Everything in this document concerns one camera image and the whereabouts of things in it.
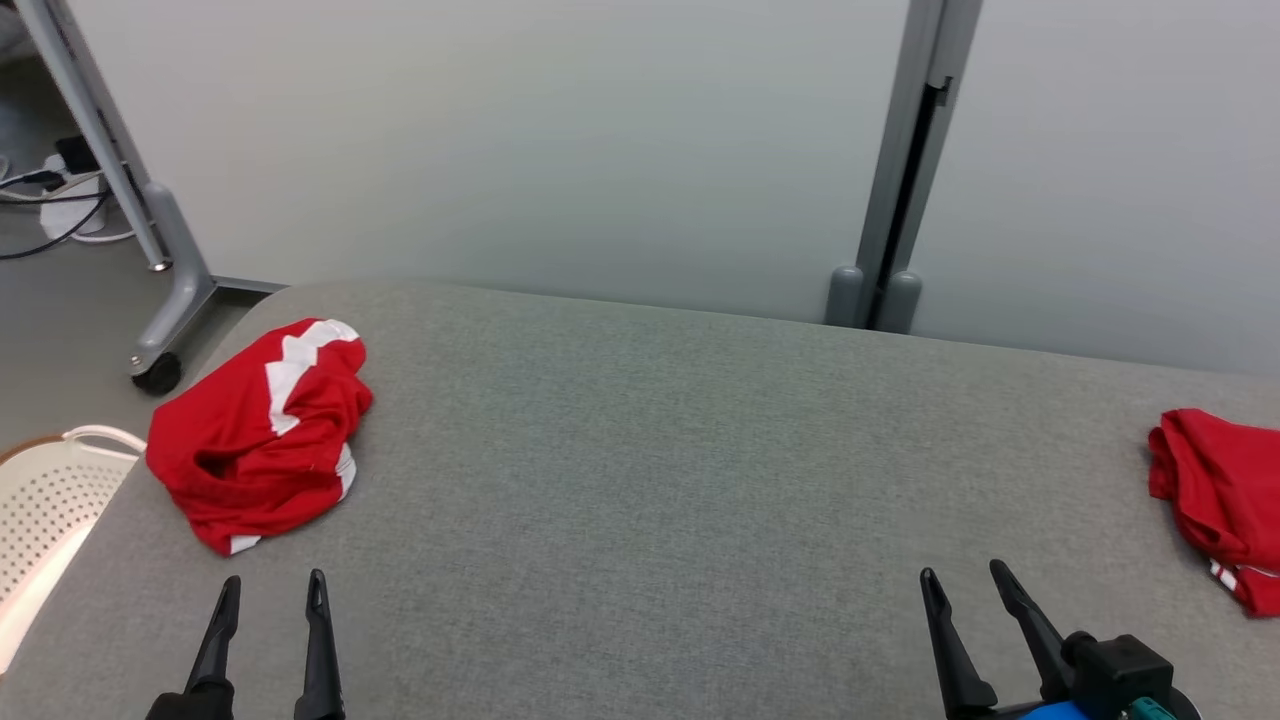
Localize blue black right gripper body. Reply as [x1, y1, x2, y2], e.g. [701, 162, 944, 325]
[948, 700, 1131, 720]

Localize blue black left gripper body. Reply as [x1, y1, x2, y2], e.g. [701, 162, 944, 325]
[145, 683, 236, 720]

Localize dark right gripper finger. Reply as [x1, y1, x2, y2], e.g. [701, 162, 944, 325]
[920, 567, 999, 719]
[989, 559, 1073, 701]

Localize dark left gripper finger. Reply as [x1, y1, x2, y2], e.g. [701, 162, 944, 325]
[185, 575, 242, 691]
[293, 569, 346, 720]

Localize red shorts white trim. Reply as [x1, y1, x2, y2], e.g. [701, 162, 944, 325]
[146, 318, 375, 557]

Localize red jersey shirt white sleeves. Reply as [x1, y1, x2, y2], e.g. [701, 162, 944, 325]
[1147, 408, 1280, 618]

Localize white perforated laundry basket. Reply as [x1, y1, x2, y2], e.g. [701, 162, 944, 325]
[0, 425, 148, 676]

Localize black caster wheel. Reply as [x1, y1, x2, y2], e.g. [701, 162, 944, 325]
[131, 352, 184, 395]

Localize grey metal table leg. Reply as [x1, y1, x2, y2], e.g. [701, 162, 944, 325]
[15, 0, 291, 376]

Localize white power strip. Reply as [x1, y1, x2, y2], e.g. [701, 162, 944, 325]
[40, 135, 111, 241]

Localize grey cylindrical post foot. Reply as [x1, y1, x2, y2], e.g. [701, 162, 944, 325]
[825, 265, 866, 328]
[878, 270, 923, 335]

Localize black floor power cable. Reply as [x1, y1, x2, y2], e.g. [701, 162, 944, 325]
[0, 165, 113, 263]

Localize grey metal partition post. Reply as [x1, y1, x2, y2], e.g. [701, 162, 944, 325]
[825, 0, 986, 334]

